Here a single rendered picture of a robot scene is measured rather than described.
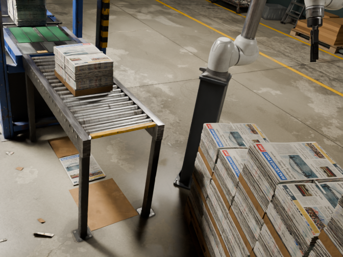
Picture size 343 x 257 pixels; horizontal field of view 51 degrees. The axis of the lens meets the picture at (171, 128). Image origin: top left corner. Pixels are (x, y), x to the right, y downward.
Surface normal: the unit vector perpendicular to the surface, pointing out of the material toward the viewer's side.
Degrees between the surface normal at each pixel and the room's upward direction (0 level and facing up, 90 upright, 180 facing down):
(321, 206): 1
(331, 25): 89
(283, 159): 1
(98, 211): 0
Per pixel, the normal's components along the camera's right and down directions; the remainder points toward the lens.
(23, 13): 0.54, 0.50
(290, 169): 0.15, -0.84
